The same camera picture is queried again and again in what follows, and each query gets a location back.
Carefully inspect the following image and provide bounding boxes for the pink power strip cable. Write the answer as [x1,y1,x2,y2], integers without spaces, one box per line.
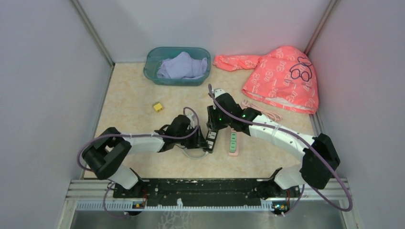
[241,100,283,123]

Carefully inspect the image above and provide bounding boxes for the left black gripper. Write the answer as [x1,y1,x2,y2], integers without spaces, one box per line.
[175,125,210,149]

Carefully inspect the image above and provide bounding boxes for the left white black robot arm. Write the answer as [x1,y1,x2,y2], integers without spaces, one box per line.
[80,114,208,198]

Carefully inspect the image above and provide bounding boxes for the black power strip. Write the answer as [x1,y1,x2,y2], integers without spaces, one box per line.
[203,130,218,154]

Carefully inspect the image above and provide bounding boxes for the yellow charger plug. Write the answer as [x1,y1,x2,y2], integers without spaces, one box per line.
[152,102,163,112]

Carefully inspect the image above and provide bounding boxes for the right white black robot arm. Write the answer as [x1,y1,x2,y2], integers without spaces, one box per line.
[207,89,341,197]

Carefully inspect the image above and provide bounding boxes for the lavender cloth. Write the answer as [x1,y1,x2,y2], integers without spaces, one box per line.
[157,52,208,79]

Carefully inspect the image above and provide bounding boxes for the grey power cable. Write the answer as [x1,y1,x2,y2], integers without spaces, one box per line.
[181,148,210,160]

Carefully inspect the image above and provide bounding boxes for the teal plastic basin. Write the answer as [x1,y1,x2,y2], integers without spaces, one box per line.
[143,47,211,86]

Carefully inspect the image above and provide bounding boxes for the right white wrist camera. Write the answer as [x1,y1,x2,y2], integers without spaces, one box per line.
[212,88,226,99]

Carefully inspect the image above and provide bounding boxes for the pink power strip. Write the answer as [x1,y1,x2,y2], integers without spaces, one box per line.
[228,128,240,156]

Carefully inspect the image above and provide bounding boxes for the coral patterned jacket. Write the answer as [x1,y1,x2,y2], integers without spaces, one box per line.
[213,46,319,114]

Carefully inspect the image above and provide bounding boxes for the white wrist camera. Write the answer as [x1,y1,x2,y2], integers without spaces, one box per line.
[186,114,197,127]
[212,88,226,99]

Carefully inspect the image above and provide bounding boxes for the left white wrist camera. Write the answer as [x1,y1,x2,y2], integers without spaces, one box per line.
[186,114,197,127]

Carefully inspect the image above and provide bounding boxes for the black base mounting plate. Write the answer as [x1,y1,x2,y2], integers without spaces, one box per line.
[113,178,299,207]

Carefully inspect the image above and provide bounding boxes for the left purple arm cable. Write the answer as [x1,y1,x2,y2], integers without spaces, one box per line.
[76,106,201,173]

